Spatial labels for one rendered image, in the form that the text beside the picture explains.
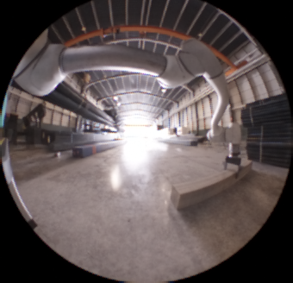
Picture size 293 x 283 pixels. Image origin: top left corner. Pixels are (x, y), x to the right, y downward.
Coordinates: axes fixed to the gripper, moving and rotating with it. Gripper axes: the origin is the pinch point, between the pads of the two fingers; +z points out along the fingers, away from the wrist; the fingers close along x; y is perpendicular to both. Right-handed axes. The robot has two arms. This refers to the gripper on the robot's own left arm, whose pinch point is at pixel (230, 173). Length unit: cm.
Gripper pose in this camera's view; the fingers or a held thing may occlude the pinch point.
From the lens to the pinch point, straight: 80.6
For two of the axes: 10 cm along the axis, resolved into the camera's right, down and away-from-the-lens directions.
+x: 1.1, -0.1, -9.9
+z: -0.1, 10.0, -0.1
